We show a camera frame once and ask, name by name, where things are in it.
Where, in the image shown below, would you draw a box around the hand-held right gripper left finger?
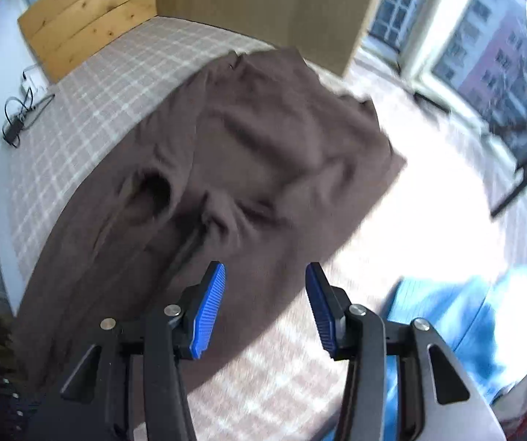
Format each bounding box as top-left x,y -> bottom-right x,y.
27,261 -> 226,441

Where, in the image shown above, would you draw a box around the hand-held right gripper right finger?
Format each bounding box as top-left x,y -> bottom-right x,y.
305,262 -> 508,441

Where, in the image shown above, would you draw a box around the brown zip-up garment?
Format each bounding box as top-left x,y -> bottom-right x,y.
15,46 -> 408,393

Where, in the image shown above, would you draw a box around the light blue garment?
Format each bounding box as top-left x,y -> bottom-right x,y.
383,266 -> 527,406

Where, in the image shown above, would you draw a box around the plaid bed blanket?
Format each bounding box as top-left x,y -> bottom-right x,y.
0,16 -> 527,441

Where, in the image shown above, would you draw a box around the black power adapter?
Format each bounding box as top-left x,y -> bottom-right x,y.
3,119 -> 28,148

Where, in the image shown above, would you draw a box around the white electrical box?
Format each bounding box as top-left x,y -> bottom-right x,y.
18,67 -> 47,96

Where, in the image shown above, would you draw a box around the wooden board panels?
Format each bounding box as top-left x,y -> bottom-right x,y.
153,0 -> 395,79

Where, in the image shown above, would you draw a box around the large window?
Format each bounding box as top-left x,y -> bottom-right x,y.
367,0 -> 527,127

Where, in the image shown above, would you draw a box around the wooden headboard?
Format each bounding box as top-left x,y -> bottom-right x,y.
18,0 -> 156,84

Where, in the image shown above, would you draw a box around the black cable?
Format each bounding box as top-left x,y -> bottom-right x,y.
4,93 -> 56,144

